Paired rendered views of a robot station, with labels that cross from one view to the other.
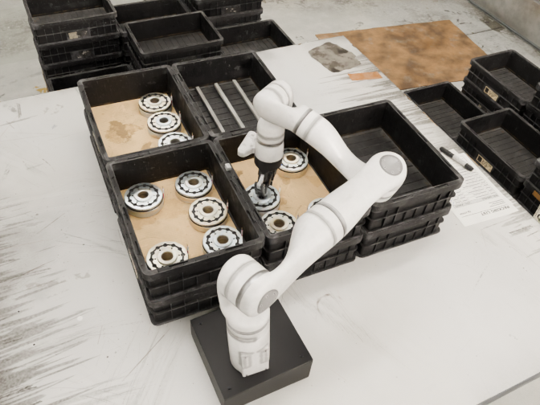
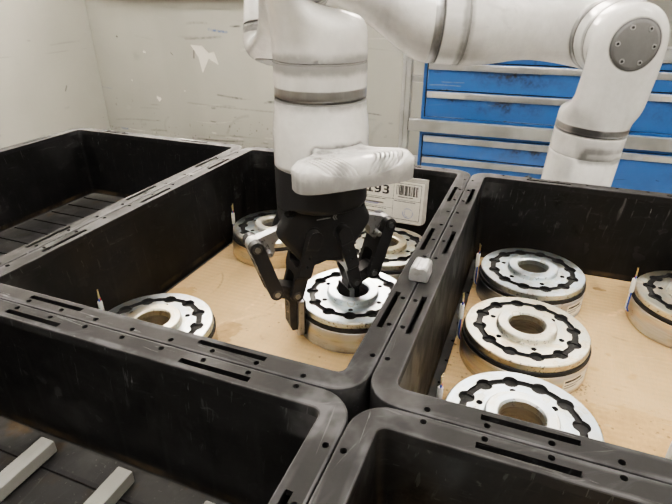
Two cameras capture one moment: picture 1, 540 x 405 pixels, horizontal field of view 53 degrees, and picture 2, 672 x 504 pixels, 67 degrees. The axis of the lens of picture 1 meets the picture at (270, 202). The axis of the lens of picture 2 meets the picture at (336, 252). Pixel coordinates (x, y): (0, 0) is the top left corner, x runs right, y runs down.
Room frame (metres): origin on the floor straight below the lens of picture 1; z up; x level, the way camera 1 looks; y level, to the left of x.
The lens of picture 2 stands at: (1.32, 0.33, 1.11)
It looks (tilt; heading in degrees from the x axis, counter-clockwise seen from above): 27 degrees down; 230
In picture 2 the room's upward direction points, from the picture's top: straight up
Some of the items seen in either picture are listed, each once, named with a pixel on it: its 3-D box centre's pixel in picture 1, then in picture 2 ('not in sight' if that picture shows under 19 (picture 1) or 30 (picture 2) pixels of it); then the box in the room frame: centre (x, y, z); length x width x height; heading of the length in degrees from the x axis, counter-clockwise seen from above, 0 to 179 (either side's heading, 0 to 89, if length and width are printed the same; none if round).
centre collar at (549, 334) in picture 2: (208, 210); (526, 326); (0.97, 0.16, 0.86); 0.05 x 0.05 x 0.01
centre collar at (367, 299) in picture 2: (261, 195); (352, 291); (1.04, 0.02, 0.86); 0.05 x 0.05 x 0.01
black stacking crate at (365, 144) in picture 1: (378, 163); (55, 227); (1.22, -0.31, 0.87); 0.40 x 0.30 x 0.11; 28
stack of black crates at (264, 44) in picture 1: (248, 67); not in sight; (2.52, 0.19, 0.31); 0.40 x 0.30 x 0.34; 120
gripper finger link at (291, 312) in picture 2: not in sight; (284, 304); (1.11, 0.01, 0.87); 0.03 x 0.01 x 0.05; 164
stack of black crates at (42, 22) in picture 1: (77, 45); not in sight; (2.47, 1.08, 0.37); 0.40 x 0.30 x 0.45; 120
